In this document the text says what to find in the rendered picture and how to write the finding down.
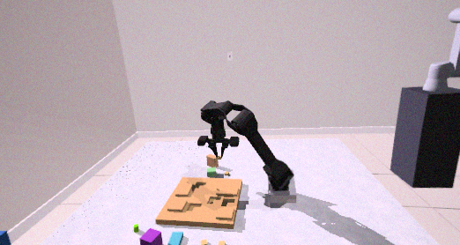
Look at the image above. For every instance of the light green block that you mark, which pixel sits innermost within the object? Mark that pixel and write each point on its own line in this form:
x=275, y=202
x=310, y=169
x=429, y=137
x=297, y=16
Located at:
x=211, y=171

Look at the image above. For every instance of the purple cube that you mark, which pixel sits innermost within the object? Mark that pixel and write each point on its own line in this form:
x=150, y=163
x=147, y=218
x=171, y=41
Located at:
x=151, y=237

